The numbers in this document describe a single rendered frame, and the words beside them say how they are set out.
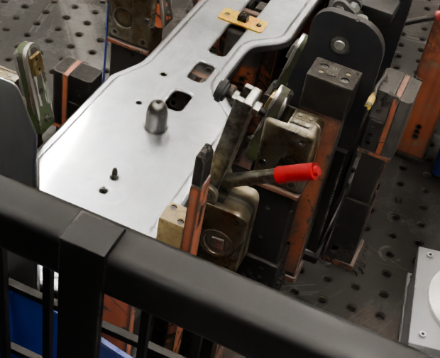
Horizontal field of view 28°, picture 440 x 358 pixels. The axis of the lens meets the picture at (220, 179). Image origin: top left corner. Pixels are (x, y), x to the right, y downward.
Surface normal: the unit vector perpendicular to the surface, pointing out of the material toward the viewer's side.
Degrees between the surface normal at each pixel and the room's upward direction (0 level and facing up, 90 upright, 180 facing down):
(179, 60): 0
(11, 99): 90
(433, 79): 90
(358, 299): 0
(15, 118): 90
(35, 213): 0
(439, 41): 90
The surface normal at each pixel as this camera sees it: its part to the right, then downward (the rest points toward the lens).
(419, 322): 0.09, -0.76
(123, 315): -0.40, 0.58
